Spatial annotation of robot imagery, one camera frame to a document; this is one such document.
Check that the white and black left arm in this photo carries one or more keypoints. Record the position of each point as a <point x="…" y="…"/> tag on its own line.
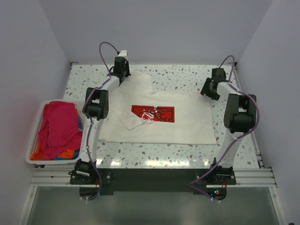
<point x="96" y="108"/>

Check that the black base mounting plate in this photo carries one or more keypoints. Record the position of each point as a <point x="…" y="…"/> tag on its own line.
<point x="111" y="181"/>

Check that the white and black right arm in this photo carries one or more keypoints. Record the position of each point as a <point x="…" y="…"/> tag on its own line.
<point x="239" y="120"/>

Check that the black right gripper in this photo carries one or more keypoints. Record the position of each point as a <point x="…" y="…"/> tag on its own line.
<point x="205" y="90"/>

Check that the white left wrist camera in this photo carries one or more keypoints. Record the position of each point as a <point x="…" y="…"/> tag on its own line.
<point x="123" y="53"/>

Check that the blue garment in basket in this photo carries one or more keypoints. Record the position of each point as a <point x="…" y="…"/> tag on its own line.
<point x="70" y="154"/>

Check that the white t-shirt red print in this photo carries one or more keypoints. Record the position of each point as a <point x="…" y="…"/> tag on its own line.
<point x="140" y="114"/>

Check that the aluminium frame rail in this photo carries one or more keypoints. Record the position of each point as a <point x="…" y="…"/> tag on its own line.
<point x="248" y="166"/>

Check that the white plastic laundry basket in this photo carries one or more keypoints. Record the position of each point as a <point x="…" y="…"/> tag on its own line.
<point x="33" y="144"/>

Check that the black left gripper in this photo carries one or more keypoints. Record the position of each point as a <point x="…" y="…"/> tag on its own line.
<point x="127" y="65"/>

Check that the pink t-shirt in basket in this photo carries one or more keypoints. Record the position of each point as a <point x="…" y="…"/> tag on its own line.
<point x="59" y="130"/>

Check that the orange garment in basket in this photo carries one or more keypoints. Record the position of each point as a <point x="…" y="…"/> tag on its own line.
<point x="37" y="155"/>

